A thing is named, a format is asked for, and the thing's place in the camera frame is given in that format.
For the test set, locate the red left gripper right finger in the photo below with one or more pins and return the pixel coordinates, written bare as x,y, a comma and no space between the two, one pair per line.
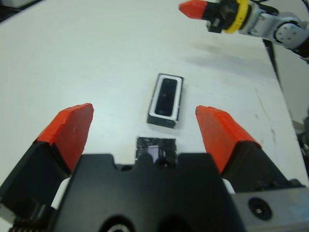
222,135

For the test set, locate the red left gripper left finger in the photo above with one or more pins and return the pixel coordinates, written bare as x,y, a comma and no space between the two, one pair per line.
70,130

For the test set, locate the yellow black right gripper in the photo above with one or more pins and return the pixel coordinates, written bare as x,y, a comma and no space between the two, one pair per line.
224,14

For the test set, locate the black rectangular box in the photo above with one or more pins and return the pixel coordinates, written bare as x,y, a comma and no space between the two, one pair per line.
166,145

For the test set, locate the black box base white insert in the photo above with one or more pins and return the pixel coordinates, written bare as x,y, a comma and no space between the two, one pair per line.
161,122

